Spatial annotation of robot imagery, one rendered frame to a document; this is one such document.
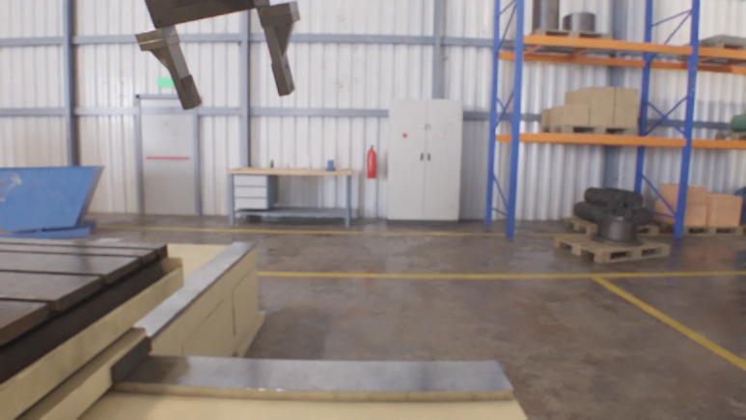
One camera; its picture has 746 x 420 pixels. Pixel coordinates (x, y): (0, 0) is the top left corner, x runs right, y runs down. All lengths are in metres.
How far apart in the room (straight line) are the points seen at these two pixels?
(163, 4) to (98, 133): 8.04
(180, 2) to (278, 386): 0.85
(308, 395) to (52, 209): 5.66
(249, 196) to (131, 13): 4.12
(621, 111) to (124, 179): 8.62
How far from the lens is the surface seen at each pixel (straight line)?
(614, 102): 6.81
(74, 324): 1.08
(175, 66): 0.53
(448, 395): 1.03
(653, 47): 7.09
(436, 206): 6.45
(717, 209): 8.14
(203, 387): 1.08
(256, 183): 6.27
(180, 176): 7.61
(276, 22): 0.46
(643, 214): 7.24
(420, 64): 7.06
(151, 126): 7.84
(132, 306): 1.15
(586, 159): 7.99
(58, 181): 6.34
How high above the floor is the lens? 1.32
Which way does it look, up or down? 6 degrees down
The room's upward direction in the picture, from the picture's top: 1 degrees clockwise
